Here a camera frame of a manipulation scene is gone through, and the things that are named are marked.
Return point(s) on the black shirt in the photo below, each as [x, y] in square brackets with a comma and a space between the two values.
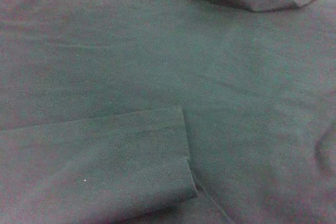
[157, 77]

